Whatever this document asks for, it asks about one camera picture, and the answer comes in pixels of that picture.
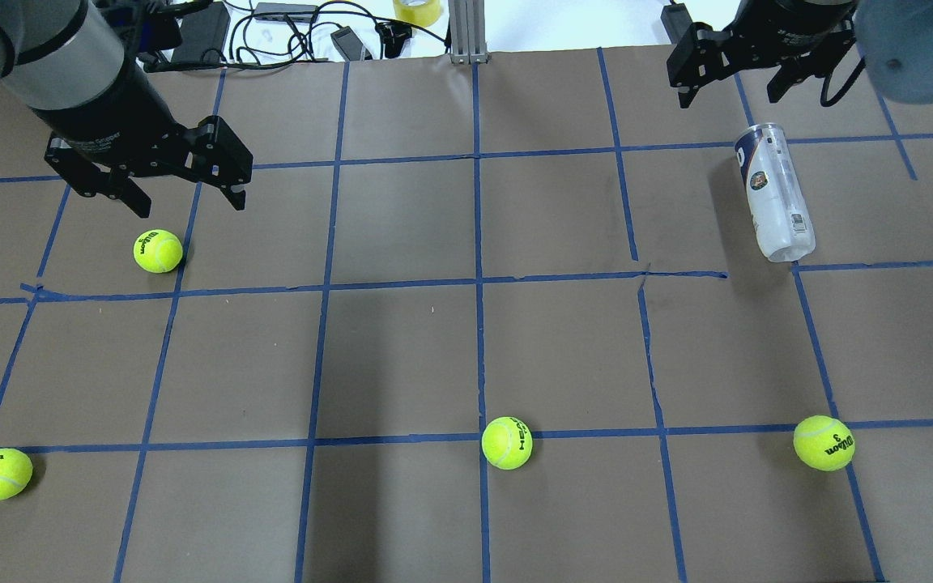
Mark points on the tennis ball near arm base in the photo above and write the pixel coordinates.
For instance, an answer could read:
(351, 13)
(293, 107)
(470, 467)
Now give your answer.
(507, 443)

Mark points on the tennis ball far side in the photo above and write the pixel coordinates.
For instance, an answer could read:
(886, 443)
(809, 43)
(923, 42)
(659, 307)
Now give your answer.
(158, 251)

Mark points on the tennis ball near front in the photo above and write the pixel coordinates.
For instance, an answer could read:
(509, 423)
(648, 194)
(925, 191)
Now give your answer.
(823, 443)

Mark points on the black power adapter brick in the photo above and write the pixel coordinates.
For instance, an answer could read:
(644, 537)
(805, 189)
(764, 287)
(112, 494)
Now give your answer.
(676, 20)

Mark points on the yellow tape roll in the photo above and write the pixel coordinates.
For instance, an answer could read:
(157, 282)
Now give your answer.
(421, 13)

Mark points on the aluminium frame post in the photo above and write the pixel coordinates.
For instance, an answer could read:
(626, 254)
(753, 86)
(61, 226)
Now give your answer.
(466, 32)

